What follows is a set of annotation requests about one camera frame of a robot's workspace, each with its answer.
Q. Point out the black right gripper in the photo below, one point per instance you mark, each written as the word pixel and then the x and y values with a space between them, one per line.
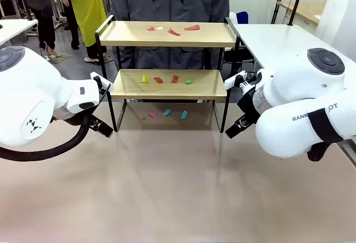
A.
pixel 249 102

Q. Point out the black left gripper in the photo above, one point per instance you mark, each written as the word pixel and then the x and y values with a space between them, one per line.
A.
pixel 80 116

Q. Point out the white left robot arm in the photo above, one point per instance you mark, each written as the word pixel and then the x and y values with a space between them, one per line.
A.
pixel 33 95

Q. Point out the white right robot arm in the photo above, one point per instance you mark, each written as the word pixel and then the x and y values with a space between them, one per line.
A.
pixel 306 93

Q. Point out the pink paper scrap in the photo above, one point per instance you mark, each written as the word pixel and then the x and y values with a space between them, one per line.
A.
pixel 153 115

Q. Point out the teal paper scrap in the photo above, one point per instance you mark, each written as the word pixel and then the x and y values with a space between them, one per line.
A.
pixel 183 114
pixel 167 112

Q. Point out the yellow paper scrap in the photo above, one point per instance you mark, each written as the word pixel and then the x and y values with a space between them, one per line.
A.
pixel 144 79

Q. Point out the green paper scrap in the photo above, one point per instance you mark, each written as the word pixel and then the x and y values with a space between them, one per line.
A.
pixel 190 81

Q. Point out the grey floor mat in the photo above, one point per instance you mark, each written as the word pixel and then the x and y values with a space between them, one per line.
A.
pixel 59 57

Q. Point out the large white table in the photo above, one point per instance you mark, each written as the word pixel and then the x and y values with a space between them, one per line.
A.
pixel 278 42

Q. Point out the blue chair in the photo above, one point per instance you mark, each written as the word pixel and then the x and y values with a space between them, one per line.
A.
pixel 242 17

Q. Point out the long flat red paper scrap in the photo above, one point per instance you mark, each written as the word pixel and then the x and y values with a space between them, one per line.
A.
pixel 192 27

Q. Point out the small crumpled red paper scrap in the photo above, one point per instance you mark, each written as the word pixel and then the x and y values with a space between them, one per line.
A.
pixel 151 28

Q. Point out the folded red paper scrap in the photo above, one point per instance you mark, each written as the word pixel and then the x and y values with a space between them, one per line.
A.
pixel 173 32

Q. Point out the person in yellow apron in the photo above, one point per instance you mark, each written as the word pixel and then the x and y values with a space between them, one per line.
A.
pixel 87 9

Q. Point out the light wooden table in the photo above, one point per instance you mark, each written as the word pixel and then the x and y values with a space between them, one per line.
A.
pixel 306 9

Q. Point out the person in dark clothes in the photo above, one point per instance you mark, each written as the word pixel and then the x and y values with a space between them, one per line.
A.
pixel 41 9

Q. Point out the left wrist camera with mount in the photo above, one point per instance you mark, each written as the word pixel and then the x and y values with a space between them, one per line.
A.
pixel 104 83

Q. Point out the wooden shelf with black frame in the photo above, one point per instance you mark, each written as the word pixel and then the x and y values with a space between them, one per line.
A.
pixel 167 35

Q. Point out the aluminium profile frame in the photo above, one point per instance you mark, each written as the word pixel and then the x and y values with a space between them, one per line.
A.
pixel 351 154

